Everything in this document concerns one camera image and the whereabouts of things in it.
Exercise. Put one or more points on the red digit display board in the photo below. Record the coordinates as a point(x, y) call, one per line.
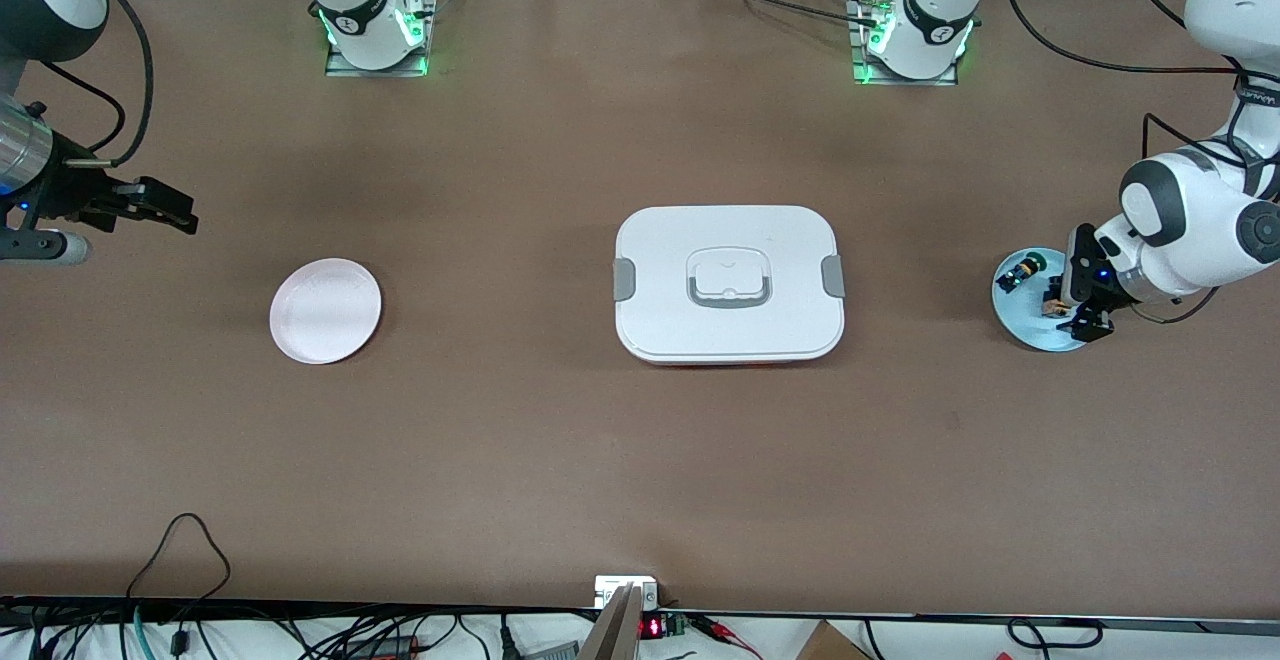
point(652, 627)

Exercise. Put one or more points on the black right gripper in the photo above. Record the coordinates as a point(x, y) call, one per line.
point(68, 193)

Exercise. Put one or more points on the orange and black switch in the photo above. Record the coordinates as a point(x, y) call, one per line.
point(1053, 308)

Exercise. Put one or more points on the small white device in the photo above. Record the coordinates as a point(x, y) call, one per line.
point(610, 590)

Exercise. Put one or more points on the light blue round plate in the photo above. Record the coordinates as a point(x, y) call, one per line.
point(1020, 315)

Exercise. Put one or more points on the black green small part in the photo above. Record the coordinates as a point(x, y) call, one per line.
point(1018, 273)

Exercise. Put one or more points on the aluminium camera stand bar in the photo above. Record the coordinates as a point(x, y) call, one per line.
point(615, 630)

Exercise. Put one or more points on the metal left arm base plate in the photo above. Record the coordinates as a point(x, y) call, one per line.
point(865, 75)

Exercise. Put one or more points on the white round plate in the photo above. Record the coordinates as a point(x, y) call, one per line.
point(325, 310)

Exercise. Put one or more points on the grey box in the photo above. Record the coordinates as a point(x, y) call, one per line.
point(550, 652)

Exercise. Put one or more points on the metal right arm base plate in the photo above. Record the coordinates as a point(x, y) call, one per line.
point(340, 65)

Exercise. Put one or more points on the brown cardboard piece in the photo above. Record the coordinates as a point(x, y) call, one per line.
point(830, 645)

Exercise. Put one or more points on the black power adapter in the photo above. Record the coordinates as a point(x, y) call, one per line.
point(385, 647)

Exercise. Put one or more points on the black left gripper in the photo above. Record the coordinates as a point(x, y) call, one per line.
point(1084, 287)

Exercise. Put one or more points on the red clip leads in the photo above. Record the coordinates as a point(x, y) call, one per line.
point(715, 625)

